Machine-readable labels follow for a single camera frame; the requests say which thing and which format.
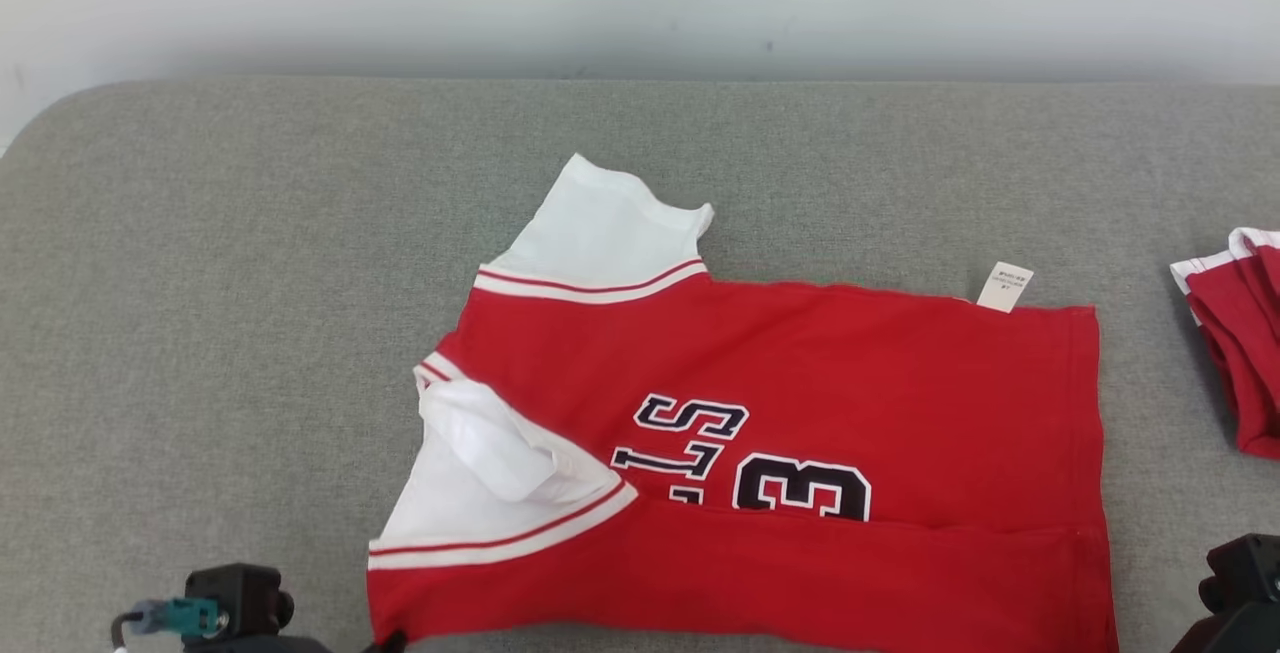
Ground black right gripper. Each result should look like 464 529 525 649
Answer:
1170 601 1280 653

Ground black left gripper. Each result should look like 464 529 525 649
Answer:
195 630 408 653

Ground red Bulls 23 shorts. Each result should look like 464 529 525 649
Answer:
1169 226 1280 461

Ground red white-sleeved Bulls jersey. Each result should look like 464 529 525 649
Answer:
366 152 1120 653

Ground teal camera cable connector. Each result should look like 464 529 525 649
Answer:
128 597 220 640

